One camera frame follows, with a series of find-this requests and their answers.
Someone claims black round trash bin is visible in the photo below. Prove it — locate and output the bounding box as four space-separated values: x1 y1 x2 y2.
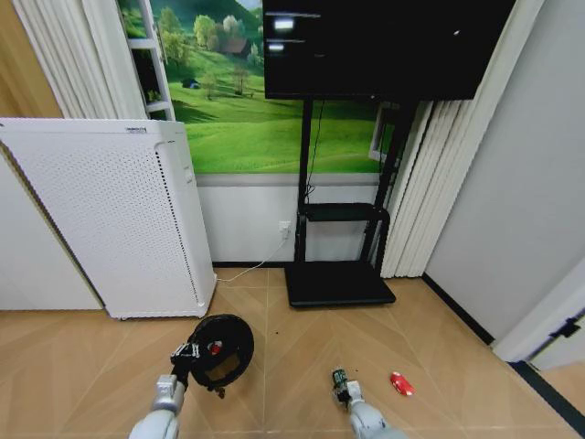
186 314 256 400

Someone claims black television floor stand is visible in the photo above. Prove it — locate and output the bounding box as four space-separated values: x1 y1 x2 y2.
283 98 420 308

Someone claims yellowish paper scrap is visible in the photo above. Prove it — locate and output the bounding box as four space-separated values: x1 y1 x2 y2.
205 359 241 381

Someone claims red snack wrapper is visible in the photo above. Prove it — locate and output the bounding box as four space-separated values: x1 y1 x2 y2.
389 371 416 398

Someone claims white perforated air purifier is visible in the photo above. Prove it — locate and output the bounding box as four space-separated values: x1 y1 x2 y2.
0 117 218 320

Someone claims white door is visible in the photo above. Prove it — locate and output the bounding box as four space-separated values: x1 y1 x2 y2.
492 255 585 372

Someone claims white pleated curtain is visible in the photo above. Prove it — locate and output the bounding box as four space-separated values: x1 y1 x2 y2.
11 0 148 121
379 0 546 280

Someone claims black door hinge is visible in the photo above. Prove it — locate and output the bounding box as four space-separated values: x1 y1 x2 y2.
549 316 582 340

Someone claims black television screen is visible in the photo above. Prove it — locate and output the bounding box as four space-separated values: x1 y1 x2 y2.
261 0 518 102

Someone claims white power cable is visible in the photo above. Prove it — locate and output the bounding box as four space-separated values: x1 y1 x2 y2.
214 236 289 284

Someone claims black television cable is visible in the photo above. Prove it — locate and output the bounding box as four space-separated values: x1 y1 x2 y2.
303 99 326 203

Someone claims green landscape wall poster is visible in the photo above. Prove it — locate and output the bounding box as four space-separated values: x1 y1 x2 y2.
117 0 399 176

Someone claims white window frame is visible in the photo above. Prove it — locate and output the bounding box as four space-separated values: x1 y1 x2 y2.
126 0 177 123

